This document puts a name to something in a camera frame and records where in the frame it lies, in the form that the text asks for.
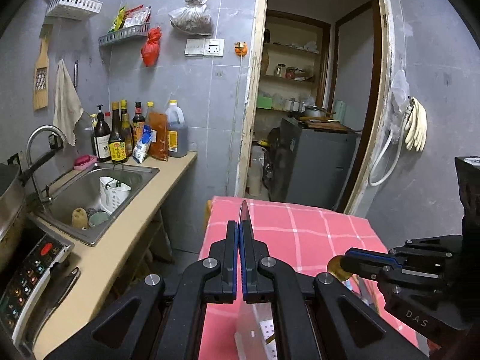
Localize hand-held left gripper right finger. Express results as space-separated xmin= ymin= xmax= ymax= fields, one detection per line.
xmin=239 ymin=219 xmax=428 ymax=360

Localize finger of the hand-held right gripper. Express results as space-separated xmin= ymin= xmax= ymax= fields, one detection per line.
xmin=344 ymin=247 xmax=399 ymax=268
xmin=342 ymin=262 xmax=388 ymax=283

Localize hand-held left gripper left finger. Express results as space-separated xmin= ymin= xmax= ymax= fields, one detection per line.
xmin=45 ymin=220 xmax=239 ymax=360

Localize round golden coin-like object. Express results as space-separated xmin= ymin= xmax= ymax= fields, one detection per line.
xmin=326 ymin=255 xmax=361 ymax=283

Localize pink plaid tablecloth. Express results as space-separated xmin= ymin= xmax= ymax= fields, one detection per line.
xmin=197 ymin=195 xmax=421 ymax=360

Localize white plastic container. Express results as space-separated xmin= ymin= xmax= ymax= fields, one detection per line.
xmin=247 ymin=144 xmax=265 ymax=196

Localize black bag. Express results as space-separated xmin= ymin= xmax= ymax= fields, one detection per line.
xmin=262 ymin=127 xmax=286 ymax=199

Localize grey cabinet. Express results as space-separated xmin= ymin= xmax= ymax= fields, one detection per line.
xmin=270 ymin=117 xmax=362 ymax=211

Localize white plastic drainer cup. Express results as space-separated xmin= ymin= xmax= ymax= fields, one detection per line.
xmin=99 ymin=176 xmax=132 ymax=214

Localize pale green bowl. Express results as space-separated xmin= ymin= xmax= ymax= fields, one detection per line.
xmin=88 ymin=210 xmax=110 ymax=229

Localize large dark oil jug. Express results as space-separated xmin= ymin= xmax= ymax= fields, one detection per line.
xmin=165 ymin=100 xmax=188 ymax=157

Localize wooden cutting board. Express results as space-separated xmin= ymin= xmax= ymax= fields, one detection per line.
xmin=298 ymin=118 xmax=353 ymax=133

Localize cream rubber gloves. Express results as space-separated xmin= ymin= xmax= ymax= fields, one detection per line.
xmin=404 ymin=97 xmax=427 ymax=152

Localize orange sauce pouch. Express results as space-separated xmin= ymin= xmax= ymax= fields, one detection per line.
xmin=145 ymin=101 xmax=169 ymax=162

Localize blue white packet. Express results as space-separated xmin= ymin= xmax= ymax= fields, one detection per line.
xmin=132 ymin=125 xmax=157 ymax=164

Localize yellow sponge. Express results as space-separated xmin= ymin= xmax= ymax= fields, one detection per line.
xmin=72 ymin=207 xmax=89 ymax=229

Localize hanging clear plastic bag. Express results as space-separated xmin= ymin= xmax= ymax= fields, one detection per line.
xmin=388 ymin=69 xmax=411 ymax=143

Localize black red label bottle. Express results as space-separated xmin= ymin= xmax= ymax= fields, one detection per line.
xmin=132 ymin=101 xmax=147 ymax=147

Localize tall dark sauce bottle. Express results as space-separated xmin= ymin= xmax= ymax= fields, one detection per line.
xmin=120 ymin=99 xmax=134 ymax=157

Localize stainless steel sink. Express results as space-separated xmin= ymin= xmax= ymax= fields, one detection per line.
xmin=32 ymin=161 xmax=160 ymax=246

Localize pink scrub brush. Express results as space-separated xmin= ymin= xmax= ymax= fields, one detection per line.
xmin=73 ymin=154 xmax=98 ymax=170

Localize induction cooker control panel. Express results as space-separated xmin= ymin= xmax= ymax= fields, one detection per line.
xmin=0 ymin=232 xmax=81 ymax=357

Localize wooden shelf unit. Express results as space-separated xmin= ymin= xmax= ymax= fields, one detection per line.
xmin=257 ymin=9 xmax=332 ymax=113

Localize red plastic bag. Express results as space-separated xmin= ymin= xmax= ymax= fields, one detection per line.
xmin=141 ymin=27 xmax=163 ymax=67

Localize beige dish cloth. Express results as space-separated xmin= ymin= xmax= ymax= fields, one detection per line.
xmin=52 ymin=59 xmax=84 ymax=147

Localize metal faucet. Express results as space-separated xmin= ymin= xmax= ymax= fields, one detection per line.
xmin=25 ymin=125 xmax=68 ymax=203

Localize clear bag of dried goods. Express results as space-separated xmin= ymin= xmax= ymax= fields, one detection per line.
xmin=169 ymin=0 xmax=214 ymax=36

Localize red white seasoning packet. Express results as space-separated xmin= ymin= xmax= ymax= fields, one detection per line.
xmin=123 ymin=5 xmax=152 ymax=29

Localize wooden grater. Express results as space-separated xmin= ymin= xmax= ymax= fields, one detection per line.
xmin=33 ymin=24 xmax=53 ymax=111

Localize green yellow seasoning packet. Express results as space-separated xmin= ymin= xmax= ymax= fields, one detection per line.
xmin=109 ymin=5 xmax=127 ymax=32

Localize white hose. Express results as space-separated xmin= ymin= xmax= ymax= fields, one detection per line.
xmin=368 ymin=103 xmax=413 ymax=187

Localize wooden door frame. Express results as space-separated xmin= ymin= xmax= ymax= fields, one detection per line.
xmin=235 ymin=0 xmax=396 ymax=216

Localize white wall socket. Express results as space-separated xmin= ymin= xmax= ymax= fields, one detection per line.
xmin=204 ymin=38 xmax=225 ymax=57

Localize metal wok black handle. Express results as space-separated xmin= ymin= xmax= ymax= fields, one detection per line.
xmin=0 ymin=150 xmax=62 ymax=271

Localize grey wall rack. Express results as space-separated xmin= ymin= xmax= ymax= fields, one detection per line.
xmin=98 ymin=22 xmax=151 ymax=47

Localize white plastic wall basket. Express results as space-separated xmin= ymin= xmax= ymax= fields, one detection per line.
xmin=46 ymin=0 xmax=103 ymax=21

